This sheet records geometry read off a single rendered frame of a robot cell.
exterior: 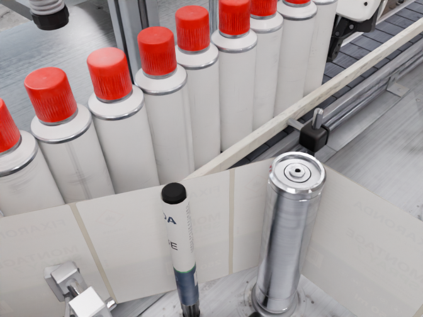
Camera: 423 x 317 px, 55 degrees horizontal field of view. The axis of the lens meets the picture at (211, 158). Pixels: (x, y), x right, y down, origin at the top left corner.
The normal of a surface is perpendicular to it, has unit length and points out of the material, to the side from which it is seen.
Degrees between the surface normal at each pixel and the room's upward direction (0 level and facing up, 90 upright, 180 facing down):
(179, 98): 90
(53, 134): 45
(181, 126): 90
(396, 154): 0
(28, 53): 0
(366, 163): 0
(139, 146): 90
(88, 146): 90
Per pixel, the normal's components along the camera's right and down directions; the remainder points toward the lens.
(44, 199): 0.88, 0.32
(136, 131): 0.65, 0.54
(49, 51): -0.03, -0.70
